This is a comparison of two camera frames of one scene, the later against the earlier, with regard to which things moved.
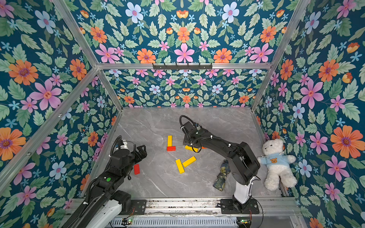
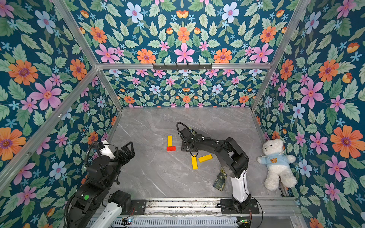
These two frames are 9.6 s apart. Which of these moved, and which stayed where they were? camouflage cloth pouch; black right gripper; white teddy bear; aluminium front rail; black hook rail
Moved: black right gripper
Stayed: white teddy bear; aluminium front rail; camouflage cloth pouch; black hook rail
